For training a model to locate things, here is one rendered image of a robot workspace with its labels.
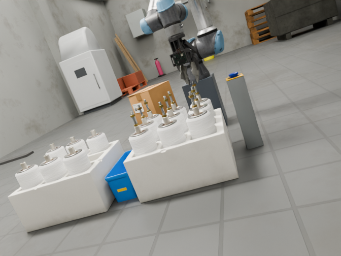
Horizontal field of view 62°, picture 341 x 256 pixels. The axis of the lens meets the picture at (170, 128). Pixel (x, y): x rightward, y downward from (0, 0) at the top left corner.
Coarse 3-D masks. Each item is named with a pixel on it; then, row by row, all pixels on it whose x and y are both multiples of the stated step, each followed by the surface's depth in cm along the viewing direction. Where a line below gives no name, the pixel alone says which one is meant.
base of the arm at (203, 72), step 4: (200, 64) 163; (188, 68) 163; (200, 68) 163; (204, 68) 164; (188, 72) 163; (200, 72) 162; (204, 72) 163; (208, 72) 165; (188, 76) 165; (192, 76) 162; (200, 76) 161; (204, 76) 162; (208, 76) 164; (192, 80) 163
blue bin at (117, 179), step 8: (128, 152) 143; (120, 160) 134; (112, 168) 125; (120, 168) 131; (112, 176) 114; (120, 176) 114; (128, 176) 114; (112, 184) 116; (120, 184) 115; (128, 184) 115; (120, 192) 117; (128, 192) 116; (120, 200) 118
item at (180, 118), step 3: (180, 114) 117; (174, 117) 115; (177, 117) 115; (180, 117) 115; (183, 117) 117; (162, 120) 118; (180, 120) 115; (183, 120) 117; (183, 123) 116; (186, 123) 119; (183, 126) 116; (186, 126) 118; (183, 129) 116; (186, 129) 117; (186, 132) 117
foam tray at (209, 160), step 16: (224, 128) 108; (160, 144) 111; (192, 144) 100; (208, 144) 100; (224, 144) 99; (128, 160) 106; (144, 160) 105; (160, 160) 104; (176, 160) 103; (192, 160) 102; (208, 160) 101; (224, 160) 100; (144, 176) 107; (160, 176) 106; (176, 176) 105; (192, 176) 104; (208, 176) 103; (224, 176) 102; (144, 192) 109; (160, 192) 108; (176, 192) 107
